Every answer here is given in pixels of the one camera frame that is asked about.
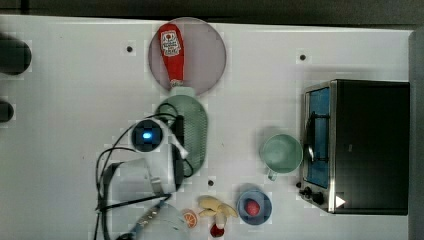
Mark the black round object upper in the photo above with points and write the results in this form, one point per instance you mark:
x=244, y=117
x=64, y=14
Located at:
x=15, y=55

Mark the orange slice toy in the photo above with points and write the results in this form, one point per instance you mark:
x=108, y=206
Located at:
x=190, y=218

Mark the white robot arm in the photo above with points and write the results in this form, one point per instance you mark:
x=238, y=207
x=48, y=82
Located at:
x=133, y=194

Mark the pink round plate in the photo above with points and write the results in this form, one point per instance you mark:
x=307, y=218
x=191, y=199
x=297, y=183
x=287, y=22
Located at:
x=205, y=55

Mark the red toy fruit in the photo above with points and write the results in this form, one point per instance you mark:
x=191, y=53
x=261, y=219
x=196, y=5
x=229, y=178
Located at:
x=251, y=207

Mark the black round object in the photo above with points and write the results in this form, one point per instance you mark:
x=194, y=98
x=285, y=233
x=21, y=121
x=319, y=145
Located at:
x=15, y=55
x=6, y=111

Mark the black round object lower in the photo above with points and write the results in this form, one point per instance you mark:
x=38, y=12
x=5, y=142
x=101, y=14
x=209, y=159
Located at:
x=6, y=111

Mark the peeled toy banana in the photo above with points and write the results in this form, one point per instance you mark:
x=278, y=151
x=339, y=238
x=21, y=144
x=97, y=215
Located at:
x=220, y=211

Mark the green mug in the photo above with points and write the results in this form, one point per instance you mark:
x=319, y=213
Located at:
x=282, y=154

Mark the black steel toaster oven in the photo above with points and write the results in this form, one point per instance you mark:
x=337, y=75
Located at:
x=356, y=142

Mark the red ketchup bottle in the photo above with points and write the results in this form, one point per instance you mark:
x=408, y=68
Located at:
x=172, y=52

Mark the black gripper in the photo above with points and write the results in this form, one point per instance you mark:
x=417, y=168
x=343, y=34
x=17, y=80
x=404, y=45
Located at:
x=178, y=129

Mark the red strawberry toy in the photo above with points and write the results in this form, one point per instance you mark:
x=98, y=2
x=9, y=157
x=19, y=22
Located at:
x=216, y=232

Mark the green strainer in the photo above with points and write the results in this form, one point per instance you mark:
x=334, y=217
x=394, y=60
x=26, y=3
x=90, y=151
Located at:
x=186, y=116

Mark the blue bowl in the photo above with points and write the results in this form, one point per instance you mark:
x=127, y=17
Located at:
x=265, y=207

